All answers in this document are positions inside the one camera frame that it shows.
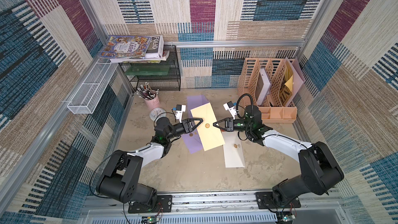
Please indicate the Folio book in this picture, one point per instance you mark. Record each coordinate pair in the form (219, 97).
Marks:
(154, 54)

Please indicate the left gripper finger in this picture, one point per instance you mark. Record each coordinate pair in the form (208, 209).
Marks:
(194, 125)
(195, 120)

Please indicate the white box in organizer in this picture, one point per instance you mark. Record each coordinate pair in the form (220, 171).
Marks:
(263, 86)

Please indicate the pens in cup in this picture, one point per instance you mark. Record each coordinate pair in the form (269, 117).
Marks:
(146, 92)

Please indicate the lilac envelope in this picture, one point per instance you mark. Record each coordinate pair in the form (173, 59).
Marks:
(195, 101)
(192, 141)

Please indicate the pink folder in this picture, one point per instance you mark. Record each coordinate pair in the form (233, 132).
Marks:
(298, 79)

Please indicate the white wire basket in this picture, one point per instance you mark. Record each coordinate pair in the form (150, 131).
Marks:
(89, 93)

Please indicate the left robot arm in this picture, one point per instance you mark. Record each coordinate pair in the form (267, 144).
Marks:
(119, 179)

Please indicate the colourful picture book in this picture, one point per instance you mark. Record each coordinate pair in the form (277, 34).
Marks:
(123, 46)

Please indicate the black wire shelf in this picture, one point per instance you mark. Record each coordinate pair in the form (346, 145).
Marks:
(169, 82)

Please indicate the green folder on shelf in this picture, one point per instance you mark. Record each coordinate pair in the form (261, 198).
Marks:
(147, 70)

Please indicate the brown wanted poster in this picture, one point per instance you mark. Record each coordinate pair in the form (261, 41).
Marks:
(284, 94)

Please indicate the pink pen cup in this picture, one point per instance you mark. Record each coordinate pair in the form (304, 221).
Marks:
(153, 103)

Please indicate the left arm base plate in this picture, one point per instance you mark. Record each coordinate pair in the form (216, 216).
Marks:
(160, 204)

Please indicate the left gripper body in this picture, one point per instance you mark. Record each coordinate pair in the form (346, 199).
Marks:
(181, 129)

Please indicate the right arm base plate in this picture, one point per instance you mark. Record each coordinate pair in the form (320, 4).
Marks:
(270, 200)

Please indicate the white round clock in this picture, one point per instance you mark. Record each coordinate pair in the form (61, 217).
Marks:
(156, 113)

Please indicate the yellow paper sheet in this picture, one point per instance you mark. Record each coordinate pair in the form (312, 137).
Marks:
(288, 83)

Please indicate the cream envelope with seal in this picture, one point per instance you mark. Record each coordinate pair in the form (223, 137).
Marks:
(211, 137)

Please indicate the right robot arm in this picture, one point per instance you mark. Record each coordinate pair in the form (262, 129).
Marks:
(320, 170)

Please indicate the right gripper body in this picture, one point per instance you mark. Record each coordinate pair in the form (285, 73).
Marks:
(228, 124)

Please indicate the white envelope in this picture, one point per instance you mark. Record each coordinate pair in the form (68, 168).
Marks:
(233, 151)

